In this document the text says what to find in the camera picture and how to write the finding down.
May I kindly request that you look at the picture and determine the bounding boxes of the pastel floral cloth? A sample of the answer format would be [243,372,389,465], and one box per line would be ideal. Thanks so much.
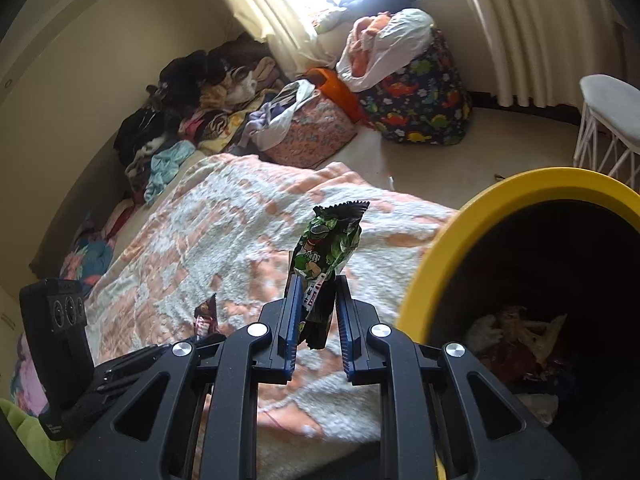
[10,332,51,417]

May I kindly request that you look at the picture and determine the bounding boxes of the peach white fluffy blanket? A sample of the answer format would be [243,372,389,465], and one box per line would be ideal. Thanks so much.
[85,152,461,480]

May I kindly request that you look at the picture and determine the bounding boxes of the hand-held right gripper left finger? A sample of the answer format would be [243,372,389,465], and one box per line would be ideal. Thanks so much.
[55,272,306,480]

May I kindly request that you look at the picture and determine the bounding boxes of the dinosaur print laundry basket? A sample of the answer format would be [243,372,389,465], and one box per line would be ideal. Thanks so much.
[362,27,473,147]

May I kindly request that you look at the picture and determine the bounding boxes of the cream curtain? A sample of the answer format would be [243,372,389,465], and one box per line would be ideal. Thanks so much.
[197,0,321,68]
[450,0,623,108]

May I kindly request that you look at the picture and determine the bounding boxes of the white grey cloth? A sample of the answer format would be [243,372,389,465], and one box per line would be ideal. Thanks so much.
[247,79,317,153]

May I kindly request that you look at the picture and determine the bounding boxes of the yellow rimmed black bin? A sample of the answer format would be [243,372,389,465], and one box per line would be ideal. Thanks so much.
[394,167,640,480]

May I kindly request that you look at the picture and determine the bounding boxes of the white tissue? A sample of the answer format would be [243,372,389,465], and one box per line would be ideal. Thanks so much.
[467,314,503,356]

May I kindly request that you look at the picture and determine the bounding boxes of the teal cloth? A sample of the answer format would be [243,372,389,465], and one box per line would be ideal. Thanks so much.
[145,140,197,203]

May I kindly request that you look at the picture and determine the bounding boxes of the white bag of clothes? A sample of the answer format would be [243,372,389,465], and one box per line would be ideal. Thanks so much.
[336,8,435,92]

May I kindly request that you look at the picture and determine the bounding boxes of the blue floral pillow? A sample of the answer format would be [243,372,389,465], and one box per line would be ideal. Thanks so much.
[60,230,116,296]

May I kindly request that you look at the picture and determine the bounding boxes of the grey bed headboard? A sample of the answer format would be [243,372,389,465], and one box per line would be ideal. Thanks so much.
[27,145,136,281]

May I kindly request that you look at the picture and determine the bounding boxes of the person's left forearm green sleeve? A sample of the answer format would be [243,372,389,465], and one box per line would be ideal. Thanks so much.
[0,397,66,478]

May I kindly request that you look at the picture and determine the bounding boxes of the red plastic bag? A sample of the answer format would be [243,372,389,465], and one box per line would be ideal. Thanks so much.
[480,347,540,391]

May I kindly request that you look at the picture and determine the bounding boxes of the white wire stool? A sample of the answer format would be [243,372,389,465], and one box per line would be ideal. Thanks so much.
[572,74,640,188]

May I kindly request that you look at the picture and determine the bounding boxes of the brown snack wrapper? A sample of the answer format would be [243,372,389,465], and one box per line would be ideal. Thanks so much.
[193,294,222,338]

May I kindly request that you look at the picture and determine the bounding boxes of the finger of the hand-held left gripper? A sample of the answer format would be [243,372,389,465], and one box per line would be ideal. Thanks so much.
[192,332,227,367]

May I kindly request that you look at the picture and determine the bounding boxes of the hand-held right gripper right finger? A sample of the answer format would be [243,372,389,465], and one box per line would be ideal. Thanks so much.
[334,274,581,480]

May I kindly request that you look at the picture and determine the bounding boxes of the floral fabric bag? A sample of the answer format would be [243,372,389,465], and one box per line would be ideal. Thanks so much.
[262,97,358,170]

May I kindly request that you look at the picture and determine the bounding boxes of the red cloth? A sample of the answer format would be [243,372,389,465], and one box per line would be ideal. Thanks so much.
[102,199,136,241]

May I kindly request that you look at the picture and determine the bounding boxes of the pile of dark clothes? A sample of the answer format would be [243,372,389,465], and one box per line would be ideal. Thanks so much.
[112,35,271,171]

